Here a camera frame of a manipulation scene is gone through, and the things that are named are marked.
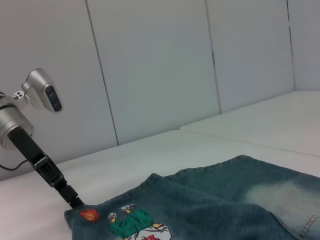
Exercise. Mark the blue denim printed shorts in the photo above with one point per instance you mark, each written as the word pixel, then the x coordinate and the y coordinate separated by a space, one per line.
pixel 212 200

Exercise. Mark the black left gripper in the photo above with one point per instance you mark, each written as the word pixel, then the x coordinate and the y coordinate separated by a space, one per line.
pixel 30 150

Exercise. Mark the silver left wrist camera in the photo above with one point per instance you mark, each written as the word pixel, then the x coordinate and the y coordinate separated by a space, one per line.
pixel 40 90

